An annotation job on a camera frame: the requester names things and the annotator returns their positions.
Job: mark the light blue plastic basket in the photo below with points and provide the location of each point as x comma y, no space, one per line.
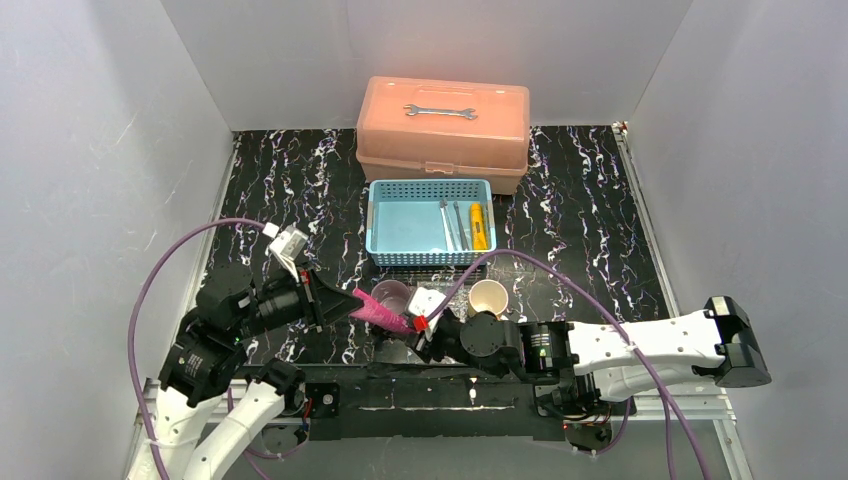
404,225

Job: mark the purple mug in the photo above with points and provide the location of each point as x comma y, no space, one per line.
392,294

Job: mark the yellow toothpaste tube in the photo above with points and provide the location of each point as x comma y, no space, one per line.
478,228

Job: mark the yellow mug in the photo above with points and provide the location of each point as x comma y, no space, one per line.
487,296

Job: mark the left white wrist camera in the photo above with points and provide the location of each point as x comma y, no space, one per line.
286,243

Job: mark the silver open-end wrench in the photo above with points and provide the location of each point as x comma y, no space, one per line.
415,110

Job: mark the pink toothpaste tube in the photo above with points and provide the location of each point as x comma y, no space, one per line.
376,314

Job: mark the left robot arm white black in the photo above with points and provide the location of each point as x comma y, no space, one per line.
209,350

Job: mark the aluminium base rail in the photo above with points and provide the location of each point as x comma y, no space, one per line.
446,406

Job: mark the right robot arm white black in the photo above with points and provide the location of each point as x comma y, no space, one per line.
575,366

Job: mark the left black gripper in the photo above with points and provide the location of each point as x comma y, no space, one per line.
312,300

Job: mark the orange plastic toolbox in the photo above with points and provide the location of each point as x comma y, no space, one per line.
493,147

